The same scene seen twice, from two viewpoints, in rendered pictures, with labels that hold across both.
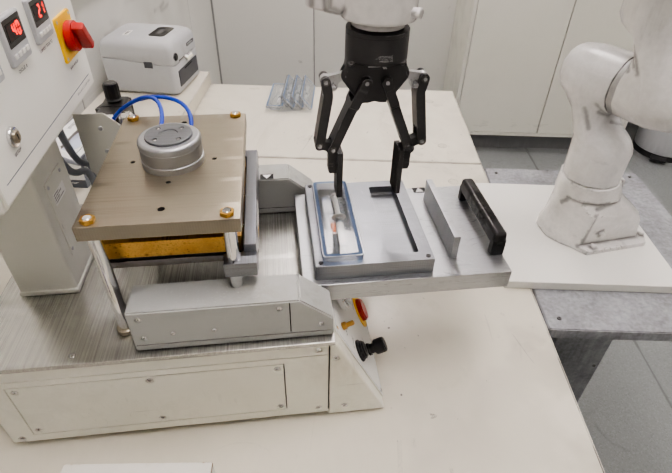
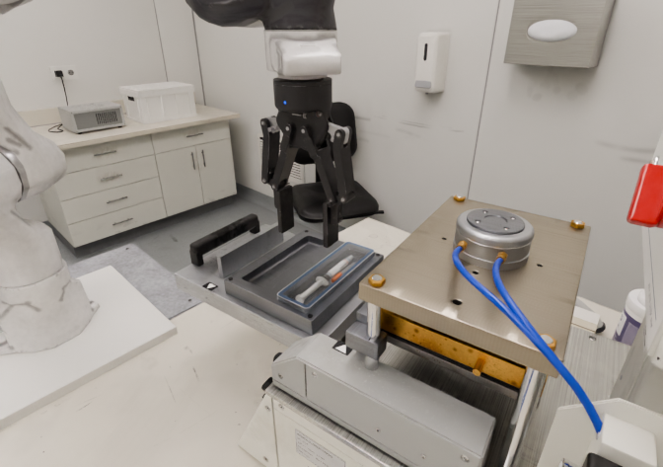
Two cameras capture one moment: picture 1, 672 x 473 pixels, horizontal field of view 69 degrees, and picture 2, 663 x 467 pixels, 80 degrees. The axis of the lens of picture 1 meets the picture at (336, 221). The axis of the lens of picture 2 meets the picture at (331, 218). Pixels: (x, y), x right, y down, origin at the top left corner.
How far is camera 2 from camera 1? 1.02 m
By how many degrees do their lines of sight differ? 105
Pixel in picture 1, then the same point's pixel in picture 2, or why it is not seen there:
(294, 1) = not seen: outside the picture
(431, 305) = (241, 355)
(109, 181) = (564, 252)
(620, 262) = (98, 291)
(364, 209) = (296, 272)
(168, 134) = (495, 220)
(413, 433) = not seen: hidden behind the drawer
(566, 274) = (138, 305)
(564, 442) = not seen: hidden behind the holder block
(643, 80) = (38, 148)
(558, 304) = (173, 305)
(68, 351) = (597, 343)
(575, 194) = (64, 278)
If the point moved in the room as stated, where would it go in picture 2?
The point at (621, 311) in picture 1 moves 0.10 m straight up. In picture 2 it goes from (156, 283) to (148, 249)
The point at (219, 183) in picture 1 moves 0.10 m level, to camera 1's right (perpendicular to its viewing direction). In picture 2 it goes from (453, 217) to (390, 197)
